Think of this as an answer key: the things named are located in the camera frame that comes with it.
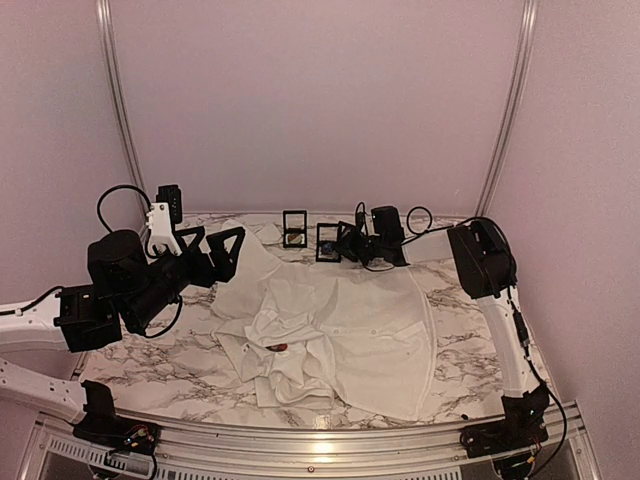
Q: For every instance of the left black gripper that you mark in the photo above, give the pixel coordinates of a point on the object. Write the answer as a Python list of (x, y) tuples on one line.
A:
[(195, 265)]

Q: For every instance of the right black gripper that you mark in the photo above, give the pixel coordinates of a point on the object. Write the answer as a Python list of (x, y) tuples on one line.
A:
[(349, 251)]

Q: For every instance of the green round brooch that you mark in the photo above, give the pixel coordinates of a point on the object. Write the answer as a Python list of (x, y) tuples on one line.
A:
[(294, 235)]

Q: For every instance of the white button shirt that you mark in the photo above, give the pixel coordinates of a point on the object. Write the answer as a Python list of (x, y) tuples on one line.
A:
[(365, 337)]

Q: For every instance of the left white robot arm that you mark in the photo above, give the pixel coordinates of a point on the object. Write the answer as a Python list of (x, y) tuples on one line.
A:
[(30, 328)]

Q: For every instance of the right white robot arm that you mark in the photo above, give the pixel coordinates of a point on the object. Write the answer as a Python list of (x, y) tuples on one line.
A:
[(487, 272)]

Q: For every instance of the red round brooch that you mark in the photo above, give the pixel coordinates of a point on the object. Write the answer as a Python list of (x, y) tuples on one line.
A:
[(278, 348)]

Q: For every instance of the black display frame right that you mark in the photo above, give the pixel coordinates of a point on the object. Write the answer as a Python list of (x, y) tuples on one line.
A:
[(348, 231)]

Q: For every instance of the black display frame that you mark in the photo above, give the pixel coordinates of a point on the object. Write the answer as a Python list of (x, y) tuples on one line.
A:
[(295, 226), (326, 233), (348, 231)]

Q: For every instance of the black display frame middle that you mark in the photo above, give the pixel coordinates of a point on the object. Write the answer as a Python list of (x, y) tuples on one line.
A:
[(326, 233)]

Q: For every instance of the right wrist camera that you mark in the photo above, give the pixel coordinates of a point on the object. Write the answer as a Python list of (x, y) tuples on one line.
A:
[(360, 215)]

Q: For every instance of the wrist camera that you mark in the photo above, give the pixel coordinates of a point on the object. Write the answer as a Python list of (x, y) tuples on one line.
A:
[(360, 215), (163, 216)]

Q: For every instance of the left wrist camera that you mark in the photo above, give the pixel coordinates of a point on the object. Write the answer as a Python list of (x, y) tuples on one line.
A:
[(163, 216)]

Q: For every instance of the black display frame left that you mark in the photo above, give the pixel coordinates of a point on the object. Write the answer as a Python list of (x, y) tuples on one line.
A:
[(295, 226)]

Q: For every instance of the aluminium front rail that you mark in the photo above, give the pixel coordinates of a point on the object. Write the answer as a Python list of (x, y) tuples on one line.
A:
[(193, 450)]

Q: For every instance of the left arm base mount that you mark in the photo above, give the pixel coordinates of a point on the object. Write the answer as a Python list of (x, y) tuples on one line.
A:
[(100, 424)]

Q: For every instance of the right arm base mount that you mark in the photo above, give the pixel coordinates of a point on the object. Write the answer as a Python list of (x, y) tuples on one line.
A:
[(510, 430)]

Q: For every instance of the left aluminium corner post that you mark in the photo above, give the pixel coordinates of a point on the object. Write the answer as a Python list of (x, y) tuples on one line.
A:
[(114, 81)]

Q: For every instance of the aluminium corner post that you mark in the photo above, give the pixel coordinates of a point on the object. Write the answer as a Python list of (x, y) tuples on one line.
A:
[(515, 94), (114, 81)]

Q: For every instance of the right aluminium corner post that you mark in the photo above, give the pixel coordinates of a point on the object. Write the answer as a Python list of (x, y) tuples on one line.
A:
[(515, 94)]

